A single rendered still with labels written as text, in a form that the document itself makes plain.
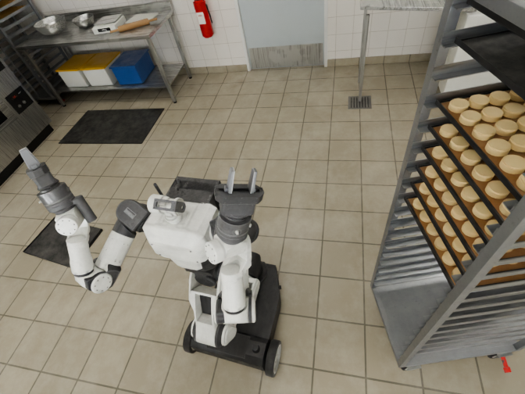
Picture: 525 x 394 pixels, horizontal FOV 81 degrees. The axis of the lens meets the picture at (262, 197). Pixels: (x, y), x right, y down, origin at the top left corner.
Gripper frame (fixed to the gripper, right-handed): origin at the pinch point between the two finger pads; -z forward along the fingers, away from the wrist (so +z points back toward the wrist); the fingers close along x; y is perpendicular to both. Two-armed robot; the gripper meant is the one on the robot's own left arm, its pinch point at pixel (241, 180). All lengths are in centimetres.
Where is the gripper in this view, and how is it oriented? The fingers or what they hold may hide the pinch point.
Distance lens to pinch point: 74.2
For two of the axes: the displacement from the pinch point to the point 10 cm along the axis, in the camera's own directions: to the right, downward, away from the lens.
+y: -2.5, -6.2, 7.5
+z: -1.9, 7.9, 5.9
